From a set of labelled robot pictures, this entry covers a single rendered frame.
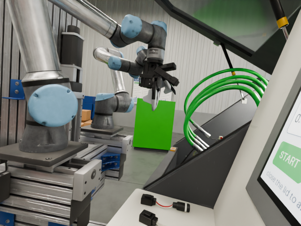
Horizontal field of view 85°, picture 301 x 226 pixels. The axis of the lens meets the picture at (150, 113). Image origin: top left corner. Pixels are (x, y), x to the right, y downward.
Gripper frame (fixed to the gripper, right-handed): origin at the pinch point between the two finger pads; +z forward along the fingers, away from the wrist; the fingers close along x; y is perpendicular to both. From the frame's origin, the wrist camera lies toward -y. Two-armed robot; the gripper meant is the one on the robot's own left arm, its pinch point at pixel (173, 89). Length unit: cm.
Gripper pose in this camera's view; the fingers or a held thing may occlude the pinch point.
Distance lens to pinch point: 85.4
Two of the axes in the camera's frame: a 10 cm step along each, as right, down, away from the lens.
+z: 4.4, 7.9, -4.3
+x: -4.6, -2.1, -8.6
